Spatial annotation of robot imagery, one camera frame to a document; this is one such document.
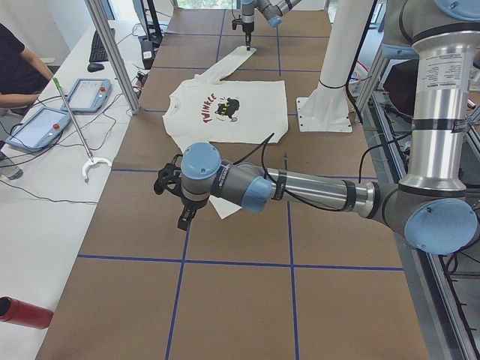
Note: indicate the blue teach pendant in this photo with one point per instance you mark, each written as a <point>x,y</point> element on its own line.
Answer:
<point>40,130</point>
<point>89,95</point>

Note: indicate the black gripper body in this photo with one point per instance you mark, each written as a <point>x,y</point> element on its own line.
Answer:
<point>191,205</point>
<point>247,28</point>

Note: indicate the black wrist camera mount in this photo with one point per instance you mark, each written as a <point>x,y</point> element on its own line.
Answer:
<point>236,22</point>

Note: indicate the grey water bottle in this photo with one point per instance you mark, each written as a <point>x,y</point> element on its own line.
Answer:
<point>9,169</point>

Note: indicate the cream long-sleeve cat shirt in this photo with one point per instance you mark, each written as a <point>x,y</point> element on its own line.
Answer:
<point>211,109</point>

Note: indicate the aluminium frame post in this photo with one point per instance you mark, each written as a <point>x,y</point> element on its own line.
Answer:
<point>102,26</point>

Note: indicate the white reacher grabber stick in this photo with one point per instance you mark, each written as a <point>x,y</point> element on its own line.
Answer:
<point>92,160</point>

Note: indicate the near blue teach pendant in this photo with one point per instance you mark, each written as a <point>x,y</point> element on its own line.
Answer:
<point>40,130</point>

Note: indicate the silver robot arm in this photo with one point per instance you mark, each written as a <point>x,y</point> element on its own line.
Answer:
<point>273,14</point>
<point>427,206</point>

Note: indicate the red cylinder bottle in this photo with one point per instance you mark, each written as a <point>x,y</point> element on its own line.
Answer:
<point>21,313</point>

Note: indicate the black computer mouse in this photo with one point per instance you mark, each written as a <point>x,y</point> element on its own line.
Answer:
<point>94,67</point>

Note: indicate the black keyboard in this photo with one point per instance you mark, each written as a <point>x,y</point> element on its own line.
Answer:
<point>98,52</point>

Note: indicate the seated person black shirt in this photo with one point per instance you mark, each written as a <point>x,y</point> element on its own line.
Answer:
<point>23,75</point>

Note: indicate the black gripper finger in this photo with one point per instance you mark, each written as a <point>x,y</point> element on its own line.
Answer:
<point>248,41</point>

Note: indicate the far blue teach pendant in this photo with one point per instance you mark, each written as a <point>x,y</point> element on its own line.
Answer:
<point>89,95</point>

